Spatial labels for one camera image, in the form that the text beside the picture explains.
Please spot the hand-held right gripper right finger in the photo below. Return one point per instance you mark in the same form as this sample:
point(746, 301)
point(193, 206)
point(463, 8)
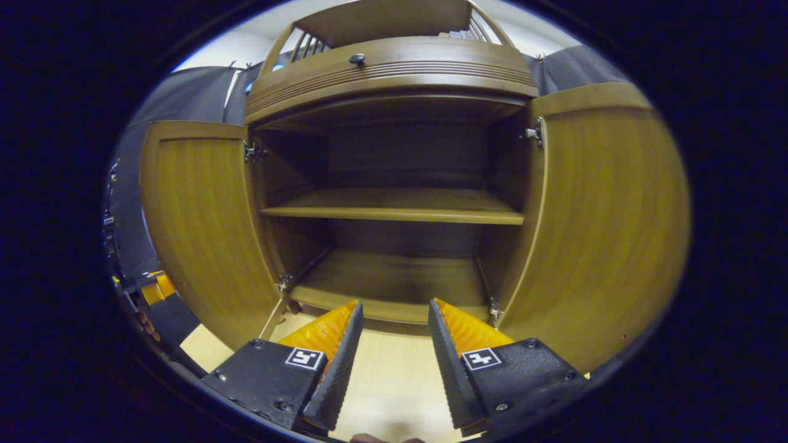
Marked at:
point(448, 369)

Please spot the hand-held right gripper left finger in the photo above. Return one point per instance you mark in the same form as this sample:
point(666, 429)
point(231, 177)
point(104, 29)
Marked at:
point(338, 369)

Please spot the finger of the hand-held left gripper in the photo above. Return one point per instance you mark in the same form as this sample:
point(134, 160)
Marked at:
point(159, 288)

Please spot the metal door hinge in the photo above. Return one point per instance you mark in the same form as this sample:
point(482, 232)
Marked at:
point(284, 283)
point(534, 132)
point(494, 311)
point(253, 151)

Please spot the brown wooden double-door shoe cabinet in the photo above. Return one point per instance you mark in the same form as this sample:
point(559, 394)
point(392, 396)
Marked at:
point(400, 277)

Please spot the wooden inner cabinet shelf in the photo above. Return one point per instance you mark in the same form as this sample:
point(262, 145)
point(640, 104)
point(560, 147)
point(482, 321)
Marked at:
point(394, 206)

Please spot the round black drawer knob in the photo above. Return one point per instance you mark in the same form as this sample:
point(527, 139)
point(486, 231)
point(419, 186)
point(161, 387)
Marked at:
point(357, 59)

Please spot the wooden shoe cabinet door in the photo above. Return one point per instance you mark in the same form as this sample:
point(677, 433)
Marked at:
point(603, 234)
point(203, 227)

